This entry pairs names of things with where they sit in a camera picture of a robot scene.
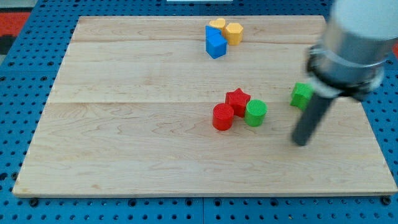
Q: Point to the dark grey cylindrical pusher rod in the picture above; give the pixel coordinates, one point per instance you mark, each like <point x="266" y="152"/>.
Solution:
<point x="310" y="118"/>

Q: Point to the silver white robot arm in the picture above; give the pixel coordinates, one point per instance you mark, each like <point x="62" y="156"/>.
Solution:
<point x="348" y="58"/>

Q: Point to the green star block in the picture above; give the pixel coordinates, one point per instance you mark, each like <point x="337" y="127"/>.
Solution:
<point x="301" y="95"/>

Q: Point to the green cylinder block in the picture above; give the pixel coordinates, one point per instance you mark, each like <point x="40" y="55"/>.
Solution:
<point x="255" y="112"/>

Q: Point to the red star block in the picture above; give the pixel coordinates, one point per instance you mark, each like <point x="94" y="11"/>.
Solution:
<point x="238" y="100"/>

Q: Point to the red cylinder block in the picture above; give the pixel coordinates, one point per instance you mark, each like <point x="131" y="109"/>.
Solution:
<point x="223" y="115"/>

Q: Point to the yellow hexagon block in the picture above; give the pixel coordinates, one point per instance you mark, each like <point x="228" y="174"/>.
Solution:
<point x="234" y="33"/>

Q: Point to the blue pentagon block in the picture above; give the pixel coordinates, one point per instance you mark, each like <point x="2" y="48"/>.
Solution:
<point x="216" y="46"/>

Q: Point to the yellow heart block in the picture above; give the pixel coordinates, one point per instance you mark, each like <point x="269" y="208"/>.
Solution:
<point x="219" y="23"/>

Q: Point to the blue block behind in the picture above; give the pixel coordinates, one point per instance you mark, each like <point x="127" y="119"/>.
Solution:
<point x="210" y="31"/>

